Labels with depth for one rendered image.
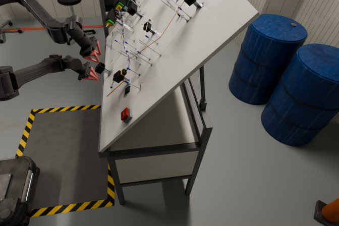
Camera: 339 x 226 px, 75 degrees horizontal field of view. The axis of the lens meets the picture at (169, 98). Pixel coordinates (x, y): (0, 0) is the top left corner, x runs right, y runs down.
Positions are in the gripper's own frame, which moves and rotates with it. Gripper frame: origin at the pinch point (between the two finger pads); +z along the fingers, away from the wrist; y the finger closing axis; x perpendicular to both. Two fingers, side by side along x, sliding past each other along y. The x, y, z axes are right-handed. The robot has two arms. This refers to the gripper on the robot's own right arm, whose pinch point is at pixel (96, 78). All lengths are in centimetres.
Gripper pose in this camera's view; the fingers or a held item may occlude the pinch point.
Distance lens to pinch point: 135.1
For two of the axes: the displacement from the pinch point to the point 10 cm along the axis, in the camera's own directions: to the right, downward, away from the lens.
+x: -8.0, 3.5, 4.8
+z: 5.9, 4.4, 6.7
